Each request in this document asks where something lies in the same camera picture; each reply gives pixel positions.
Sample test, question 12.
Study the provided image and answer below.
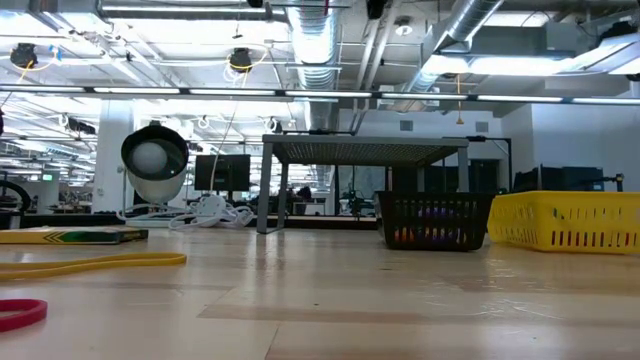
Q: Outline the black plastic basket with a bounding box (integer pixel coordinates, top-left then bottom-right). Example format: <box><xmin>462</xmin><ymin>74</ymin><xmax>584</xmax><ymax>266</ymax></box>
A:
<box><xmin>372</xmin><ymin>190</ymin><xmax>497</xmax><ymax>253</ymax></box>

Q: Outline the red coil wristband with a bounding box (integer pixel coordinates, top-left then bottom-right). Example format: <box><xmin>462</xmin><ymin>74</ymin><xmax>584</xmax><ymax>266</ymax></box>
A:
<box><xmin>392</xmin><ymin>228</ymin><xmax>436</xmax><ymax>245</ymax></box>

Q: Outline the yellow plastic basket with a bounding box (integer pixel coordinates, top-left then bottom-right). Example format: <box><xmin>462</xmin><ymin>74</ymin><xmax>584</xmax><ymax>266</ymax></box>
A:
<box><xmin>486</xmin><ymin>190</ymin><xmax>640</xmax><ymax>255</ymax></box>

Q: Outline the yellow rubber band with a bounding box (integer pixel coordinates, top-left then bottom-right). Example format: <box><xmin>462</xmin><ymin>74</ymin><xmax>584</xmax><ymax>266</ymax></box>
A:
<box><xmin>0</xmin><ymin>252</ymin><xmax>188</xmax><ymax>282</ymax></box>

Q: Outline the yellow crayon box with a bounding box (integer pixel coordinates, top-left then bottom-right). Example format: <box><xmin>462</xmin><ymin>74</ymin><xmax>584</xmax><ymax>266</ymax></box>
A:
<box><xmin>0</xmin><ymin>226</ymin><xmax>150</xmax><ymax>246</ymax></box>

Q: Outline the white desk lamp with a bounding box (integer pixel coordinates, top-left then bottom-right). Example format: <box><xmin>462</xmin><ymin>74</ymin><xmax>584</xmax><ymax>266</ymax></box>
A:
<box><xmin>117</xmin><ymin>121</ymin><xmax>191</xmax><ymax>229</ymax></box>

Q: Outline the grey perforated metal riser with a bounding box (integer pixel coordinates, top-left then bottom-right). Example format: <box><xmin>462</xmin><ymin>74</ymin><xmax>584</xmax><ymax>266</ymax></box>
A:
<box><xmin>256</xmin><ymin>133</ymin><xmax>472</xmax><ymax>240</ymax></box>

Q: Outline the black ceiling device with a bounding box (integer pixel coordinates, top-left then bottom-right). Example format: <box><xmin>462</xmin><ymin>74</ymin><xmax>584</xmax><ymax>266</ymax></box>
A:
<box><xmin>228</xmin><ymin>47</ymin><xmax>254</xmax><ymax>75</ymax></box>
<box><xmin>9</xmin><ymin>42</ymin><xmax>39</xmax><ymax>70</ymax></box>

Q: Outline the black background monitor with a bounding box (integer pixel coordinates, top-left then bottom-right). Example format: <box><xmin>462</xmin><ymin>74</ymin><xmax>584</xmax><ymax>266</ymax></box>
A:
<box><xmin>193</xmin><ymin>153</ymin><xmax>252</xmax><ymax>193</ymax></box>

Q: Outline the black background equipment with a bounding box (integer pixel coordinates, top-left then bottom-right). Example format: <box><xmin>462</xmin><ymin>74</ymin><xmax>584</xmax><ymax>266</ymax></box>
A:
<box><xmin>513</xmin><ymin>165</ymin><xmax>626</xmax><ymax>194</ymax></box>

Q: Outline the white pillar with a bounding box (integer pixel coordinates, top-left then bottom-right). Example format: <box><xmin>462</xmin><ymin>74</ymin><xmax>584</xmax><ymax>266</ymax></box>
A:
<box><xmin>91</xmin><ymin>99</ymin><xmax>136</xmax><ymax>214</ymax></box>

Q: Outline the black background wheel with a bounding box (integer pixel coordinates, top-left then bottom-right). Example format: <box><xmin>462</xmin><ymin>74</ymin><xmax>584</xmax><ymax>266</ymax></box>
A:
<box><xmin>0</xmin><ymin>178</ymin><xmax>27</xmax><ymax>212</ymax></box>

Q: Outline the silver ventilation duct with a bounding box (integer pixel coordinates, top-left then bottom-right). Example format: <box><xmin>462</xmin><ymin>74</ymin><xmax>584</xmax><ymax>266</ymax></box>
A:
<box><xmin>285</xmin><ymin>0</ymin><xmax>342</xmax><ymax>132</ymax></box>
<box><xmin>397</xmin><ymin>0</ymin><xmax>501</xmax><ymax>101</ymax></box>

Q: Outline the yellow hanging cord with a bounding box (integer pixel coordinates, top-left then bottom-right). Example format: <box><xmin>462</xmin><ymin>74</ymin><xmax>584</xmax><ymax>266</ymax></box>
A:
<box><xmin>453</xmin><ymin>73</ymin><xmax>465</xmax><ymax>126</ymax></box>

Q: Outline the white lamp power cable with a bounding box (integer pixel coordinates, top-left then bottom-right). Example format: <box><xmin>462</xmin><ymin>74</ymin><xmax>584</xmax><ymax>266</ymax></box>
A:
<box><xmin>168</xmin><ymin>194</ymin><xmax>256</xmax><ymax>231</ymax></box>

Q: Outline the black aluminium table frame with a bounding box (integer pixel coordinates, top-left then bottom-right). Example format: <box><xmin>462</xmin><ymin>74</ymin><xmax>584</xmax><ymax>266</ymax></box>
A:
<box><xmin>0</xmin><ymin>212</ymin><xmax>379</xmax><ymax>231</ymax></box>

